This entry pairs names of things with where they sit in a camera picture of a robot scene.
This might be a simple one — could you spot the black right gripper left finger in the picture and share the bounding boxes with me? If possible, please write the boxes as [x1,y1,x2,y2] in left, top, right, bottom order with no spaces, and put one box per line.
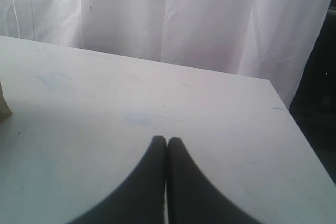
[71,136,166,223]

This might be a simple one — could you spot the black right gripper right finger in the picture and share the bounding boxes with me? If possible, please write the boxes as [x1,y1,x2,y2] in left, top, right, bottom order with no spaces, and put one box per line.
[166,137,259,223]

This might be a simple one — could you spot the large brown paper bag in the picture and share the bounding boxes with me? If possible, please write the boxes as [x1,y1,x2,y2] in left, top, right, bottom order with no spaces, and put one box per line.
[0,84,13,124]

